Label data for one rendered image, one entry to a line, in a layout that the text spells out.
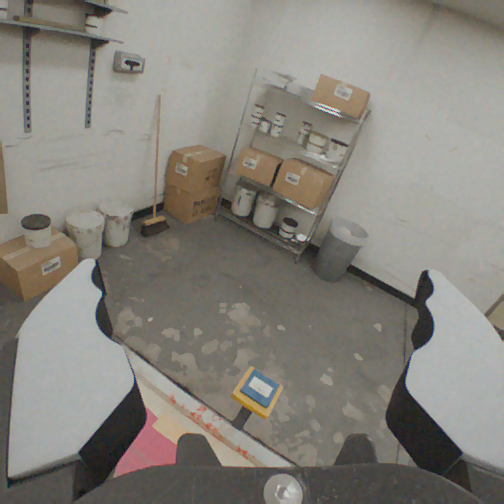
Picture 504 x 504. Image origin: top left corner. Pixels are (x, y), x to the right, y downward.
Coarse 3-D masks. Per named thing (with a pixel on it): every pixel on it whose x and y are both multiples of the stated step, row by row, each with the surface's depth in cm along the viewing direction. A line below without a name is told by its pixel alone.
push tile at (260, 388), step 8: (256, 376) 90; (264, 376) 91; (248, 384) 87; (256, 384) 88; (264, 384) 89; (272, 384) 89; (248, 392) 85; (256, 392) 85; (264, 392) 86; (272, 392) 87; (256, 400) 83; (264, 400) 84
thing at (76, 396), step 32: (64, 288) 9; (96, 288) 9; (32, 320) 7; (64, 320) 7; (96, 320) 7; (32, 352) 6; (64, 352) 6; (96, 352) 6; (32, 384) 6; (64, 384) 6; (96, 384) 6; (128, 384) 6; (32, 416) 5; (64, 416) 5; (96, 416) 5; (128, 416) 6; (32, 448) 4; (64, 448) 4; (96, 448) 5; (128, 448) 6
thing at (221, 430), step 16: (128, 352) 81; (144, 368) 79; (160, 384) 76; (176, 400) 74; (192, 400) 75; (192, 416) 73; (208, 416) 73; (208, 432) 73; (224, 432) 71; (240, 432) 72; (240, 448) 69; (256, 448) 70; (256, 464) 69; (272, 464) 67; (288, 464) 68
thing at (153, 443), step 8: (152, 416) 72; (152, 424) 70; (144, 432) 68; (152, 432) 68; (136, 440) 65; (144, 440) 66; (152, 440) 67; (160, 440) 67; (168, 440) 68; (144, 448) 64; (152, 448) 65; (160, 448) 66; (152, 456) 64
